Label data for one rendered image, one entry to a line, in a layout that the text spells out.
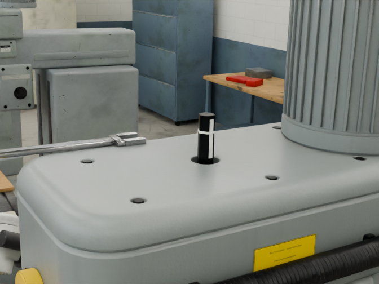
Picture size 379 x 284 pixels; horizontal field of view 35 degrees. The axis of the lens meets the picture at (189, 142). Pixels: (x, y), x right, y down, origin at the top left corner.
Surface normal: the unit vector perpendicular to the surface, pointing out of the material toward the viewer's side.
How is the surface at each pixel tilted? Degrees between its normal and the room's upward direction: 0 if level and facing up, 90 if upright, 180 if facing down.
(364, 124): 90
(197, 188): 0
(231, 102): 90
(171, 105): 90
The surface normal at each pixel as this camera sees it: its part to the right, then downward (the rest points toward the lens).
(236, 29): -0.86, 0.12
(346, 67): -0.39, 0.25
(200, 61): 0.51, 0.26
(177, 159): 0.03, -0.96
